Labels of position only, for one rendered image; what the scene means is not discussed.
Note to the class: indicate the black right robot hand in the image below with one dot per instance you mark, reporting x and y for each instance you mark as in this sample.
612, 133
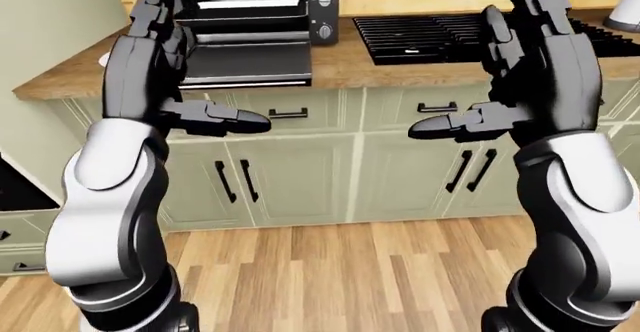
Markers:
565, 84

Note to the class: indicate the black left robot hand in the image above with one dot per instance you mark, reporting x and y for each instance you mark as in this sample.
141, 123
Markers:
131, 80

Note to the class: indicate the black toaster oven door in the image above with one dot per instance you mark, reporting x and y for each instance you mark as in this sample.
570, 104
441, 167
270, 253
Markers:
250, 64

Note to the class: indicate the black toaster oven tray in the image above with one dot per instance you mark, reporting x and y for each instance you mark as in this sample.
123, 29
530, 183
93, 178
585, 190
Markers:
245, 11

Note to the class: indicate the black toaster oven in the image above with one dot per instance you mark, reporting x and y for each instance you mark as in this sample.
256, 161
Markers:
325, 13

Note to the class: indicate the white plate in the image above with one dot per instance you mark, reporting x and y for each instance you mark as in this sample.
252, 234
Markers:
104, 60

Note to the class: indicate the black appliance panel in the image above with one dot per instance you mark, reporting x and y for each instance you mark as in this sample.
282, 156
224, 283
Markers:
20, 189

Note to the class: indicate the sage green base cabinet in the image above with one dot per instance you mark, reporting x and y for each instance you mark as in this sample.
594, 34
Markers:
310, 182

